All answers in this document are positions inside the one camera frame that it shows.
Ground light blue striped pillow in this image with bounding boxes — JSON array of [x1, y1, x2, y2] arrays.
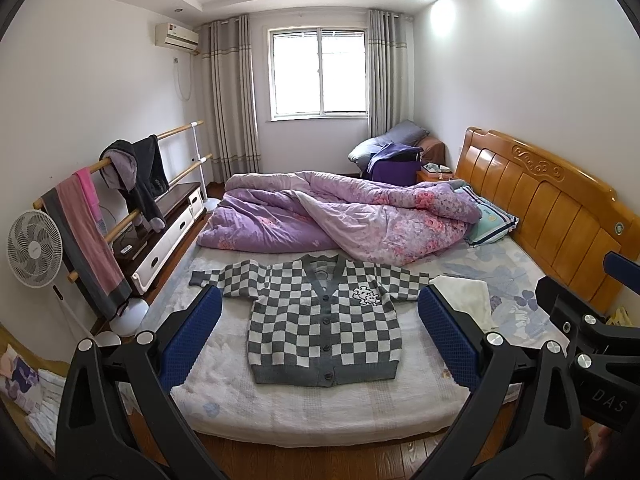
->
[[451, 179, 520, 246]]

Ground white standing fan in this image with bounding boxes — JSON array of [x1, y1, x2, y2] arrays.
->
[[6, 209, 122, 346]]

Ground white floral bed sheet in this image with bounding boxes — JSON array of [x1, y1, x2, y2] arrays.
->
[[171, 237, 567, 448]]

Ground white wall air conditioner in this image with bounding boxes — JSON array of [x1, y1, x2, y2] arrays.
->
[[155, 23, 200, 53]]

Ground person's right hand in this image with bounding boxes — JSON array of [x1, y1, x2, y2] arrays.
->
[[585, 427, 639, 480]]

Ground white framed window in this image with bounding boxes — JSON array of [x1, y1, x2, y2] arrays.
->
[[269, 27, 367, 120]]

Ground white cloth on bed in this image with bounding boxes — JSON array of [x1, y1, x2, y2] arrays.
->
[[430, 275, 497, 333]]

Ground grey white checkered cardigan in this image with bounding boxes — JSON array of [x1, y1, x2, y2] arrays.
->
[[190, 255, 430, 388]]

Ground wooden clothes drying rack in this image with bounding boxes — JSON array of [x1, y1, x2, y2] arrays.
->
[[31, 119, 222, 338]]

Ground brown chair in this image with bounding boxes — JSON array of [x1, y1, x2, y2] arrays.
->
[[416, 136, 446, 165]]

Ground wooden bed with headboard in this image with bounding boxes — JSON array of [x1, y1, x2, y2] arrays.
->
[[172, 128, 639, 479]]

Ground pink grey towel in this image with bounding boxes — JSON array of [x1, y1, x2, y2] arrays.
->
[[42, 174, 132, 321]]

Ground wooden nightstand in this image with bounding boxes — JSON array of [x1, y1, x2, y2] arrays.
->
[[416, 162, 454, 183]]

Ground dark low tv cabinet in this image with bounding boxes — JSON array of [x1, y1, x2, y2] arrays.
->
[[112, 182, 204, 296]]

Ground purple pink floral quilt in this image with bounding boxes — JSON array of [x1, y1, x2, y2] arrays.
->
[[198, 171, 482, 266]]

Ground purple blanket on chair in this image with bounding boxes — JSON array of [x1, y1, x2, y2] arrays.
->
[[367, 143, 422, 186]]

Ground grey curtain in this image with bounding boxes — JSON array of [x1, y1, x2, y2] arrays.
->
[[200, 14, 262, 183], [366, 9, 412, 138]]

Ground left grey curtain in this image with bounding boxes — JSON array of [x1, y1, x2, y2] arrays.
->
[[200, 14, 262, 183]]

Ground folded clothes pile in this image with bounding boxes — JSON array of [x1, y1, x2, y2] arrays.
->
[[1, 344, 65, 453]]

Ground right grey curtain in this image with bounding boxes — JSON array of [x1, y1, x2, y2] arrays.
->
[[366, 9, 412, 138]]

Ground black grey hanging clothes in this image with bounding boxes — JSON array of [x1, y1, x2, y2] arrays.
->
[[100, 134, 169, 232]]

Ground grey blue pillow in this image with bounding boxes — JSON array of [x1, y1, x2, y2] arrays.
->
[[347, 120, 428, 170]]

